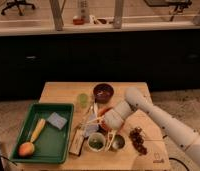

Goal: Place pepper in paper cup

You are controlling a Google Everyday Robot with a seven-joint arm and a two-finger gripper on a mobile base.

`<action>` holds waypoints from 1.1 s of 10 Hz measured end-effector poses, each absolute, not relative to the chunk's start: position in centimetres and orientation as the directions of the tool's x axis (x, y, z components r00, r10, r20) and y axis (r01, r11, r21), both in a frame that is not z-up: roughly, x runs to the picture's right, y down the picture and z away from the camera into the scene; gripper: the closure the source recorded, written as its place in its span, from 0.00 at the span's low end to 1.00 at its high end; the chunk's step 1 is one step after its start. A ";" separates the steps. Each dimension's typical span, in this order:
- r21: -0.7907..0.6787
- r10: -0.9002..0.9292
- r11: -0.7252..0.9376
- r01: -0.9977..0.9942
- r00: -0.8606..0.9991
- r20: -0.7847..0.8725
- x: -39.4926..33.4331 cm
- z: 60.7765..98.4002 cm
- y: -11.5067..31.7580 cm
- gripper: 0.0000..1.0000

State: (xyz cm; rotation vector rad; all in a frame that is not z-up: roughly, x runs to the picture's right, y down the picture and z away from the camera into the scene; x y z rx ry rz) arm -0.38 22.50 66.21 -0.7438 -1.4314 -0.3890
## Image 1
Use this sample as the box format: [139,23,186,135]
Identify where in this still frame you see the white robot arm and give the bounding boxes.
[89,87,200,166]

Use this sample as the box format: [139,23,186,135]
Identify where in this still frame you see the small brown box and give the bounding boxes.
[69,129,84,156]

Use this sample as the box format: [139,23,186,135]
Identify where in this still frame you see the black office chair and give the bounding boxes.
[1,0,36,16]

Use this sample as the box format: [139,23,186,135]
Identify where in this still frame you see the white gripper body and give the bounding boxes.
[103,101,132,130]

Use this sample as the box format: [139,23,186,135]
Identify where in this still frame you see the small metal bowl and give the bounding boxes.
[111,135,125,150]

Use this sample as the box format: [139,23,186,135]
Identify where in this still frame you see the green plastic tray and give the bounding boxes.
[10,103,74,164]

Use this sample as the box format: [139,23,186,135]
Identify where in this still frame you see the dark grape bunch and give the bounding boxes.
[129,127,147,155]

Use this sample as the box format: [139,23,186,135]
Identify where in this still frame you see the grey blue sponge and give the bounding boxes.
[47,112,67,130]

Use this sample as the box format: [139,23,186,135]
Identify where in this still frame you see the green translucent cup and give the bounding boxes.
[77,93,88,108]

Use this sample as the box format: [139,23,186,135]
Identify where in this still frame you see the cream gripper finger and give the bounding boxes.
[86,116,104,124]
[107,130,117,149]

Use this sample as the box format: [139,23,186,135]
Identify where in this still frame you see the dark cabinet counter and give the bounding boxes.
[0,29,200,100]

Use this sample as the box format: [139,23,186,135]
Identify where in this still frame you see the grey cloth piece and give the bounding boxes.
[83,113,99,138]

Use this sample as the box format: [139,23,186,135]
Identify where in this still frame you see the white paper cup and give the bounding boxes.
[87,132,106,152]

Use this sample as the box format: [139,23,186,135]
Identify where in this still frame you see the orange round fruit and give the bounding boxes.
[18,142,35,157]

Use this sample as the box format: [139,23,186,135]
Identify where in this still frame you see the white bottle on counter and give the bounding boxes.
[77,0,90,23]

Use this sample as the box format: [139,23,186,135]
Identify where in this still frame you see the dark red bowl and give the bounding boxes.
[93,83,114,103]

